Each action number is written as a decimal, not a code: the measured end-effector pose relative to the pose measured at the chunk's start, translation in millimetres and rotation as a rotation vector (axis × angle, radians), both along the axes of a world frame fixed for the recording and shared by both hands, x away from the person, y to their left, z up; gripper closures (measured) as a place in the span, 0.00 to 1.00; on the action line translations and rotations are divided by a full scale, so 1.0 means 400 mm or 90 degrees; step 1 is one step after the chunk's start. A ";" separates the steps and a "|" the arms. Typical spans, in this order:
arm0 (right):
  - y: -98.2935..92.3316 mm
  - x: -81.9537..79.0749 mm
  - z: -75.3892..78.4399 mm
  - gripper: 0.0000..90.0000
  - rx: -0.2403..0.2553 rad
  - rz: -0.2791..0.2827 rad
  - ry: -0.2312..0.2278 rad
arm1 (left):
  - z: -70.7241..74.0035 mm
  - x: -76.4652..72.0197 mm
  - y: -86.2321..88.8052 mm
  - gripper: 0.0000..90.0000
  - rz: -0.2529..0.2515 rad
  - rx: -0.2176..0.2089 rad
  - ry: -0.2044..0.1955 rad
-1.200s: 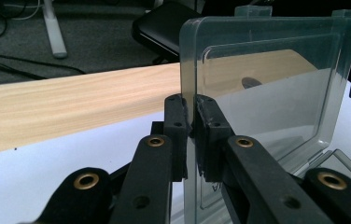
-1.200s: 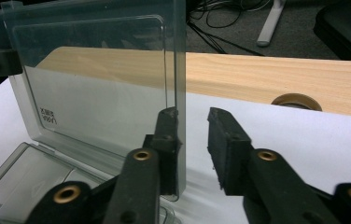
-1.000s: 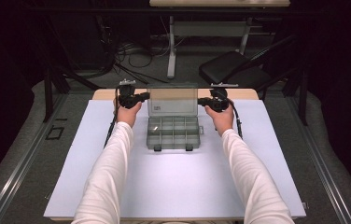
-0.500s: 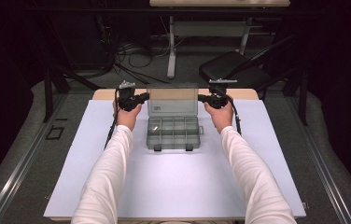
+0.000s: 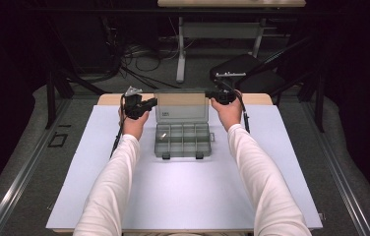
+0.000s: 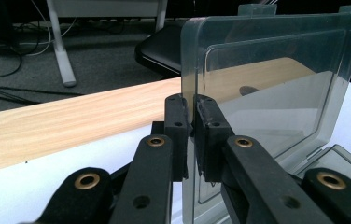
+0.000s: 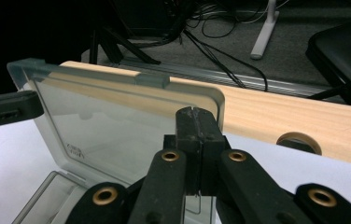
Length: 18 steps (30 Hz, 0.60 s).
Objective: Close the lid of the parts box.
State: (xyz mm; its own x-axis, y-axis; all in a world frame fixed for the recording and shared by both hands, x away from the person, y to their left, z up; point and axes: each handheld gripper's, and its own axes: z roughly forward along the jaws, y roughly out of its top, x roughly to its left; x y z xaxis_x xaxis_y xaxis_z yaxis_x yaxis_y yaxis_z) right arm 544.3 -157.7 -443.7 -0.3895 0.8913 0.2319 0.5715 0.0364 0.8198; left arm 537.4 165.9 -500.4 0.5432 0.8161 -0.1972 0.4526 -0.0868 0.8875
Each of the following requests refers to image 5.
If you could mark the wooden table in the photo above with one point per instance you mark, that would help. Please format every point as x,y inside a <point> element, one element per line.
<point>111,99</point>

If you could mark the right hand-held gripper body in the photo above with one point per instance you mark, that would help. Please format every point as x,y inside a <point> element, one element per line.
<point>227,95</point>

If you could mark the small silver metal piece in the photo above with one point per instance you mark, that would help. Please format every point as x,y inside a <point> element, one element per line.
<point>163,136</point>

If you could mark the person's left hand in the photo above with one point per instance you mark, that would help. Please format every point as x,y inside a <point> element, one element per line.
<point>134,128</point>

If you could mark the black metal stand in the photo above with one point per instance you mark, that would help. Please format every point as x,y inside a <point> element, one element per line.
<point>51,98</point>
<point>319,101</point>

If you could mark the person's right hand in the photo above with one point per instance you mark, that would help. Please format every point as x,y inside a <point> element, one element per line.
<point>230,114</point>

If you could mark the grey transparent organizer box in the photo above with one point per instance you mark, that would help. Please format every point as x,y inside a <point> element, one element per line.
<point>181,144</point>

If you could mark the white metal frame desk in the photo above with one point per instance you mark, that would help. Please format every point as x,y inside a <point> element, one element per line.
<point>219,30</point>

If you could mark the black folding chair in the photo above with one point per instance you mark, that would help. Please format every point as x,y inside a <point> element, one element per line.
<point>258,80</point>

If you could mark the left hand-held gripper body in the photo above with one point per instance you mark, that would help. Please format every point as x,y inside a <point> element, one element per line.
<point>135,106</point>

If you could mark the metal floor rail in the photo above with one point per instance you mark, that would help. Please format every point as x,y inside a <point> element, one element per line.
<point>340,173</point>
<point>19,183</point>

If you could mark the white table cover sheet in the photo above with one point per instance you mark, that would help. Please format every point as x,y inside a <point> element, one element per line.
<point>186,190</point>

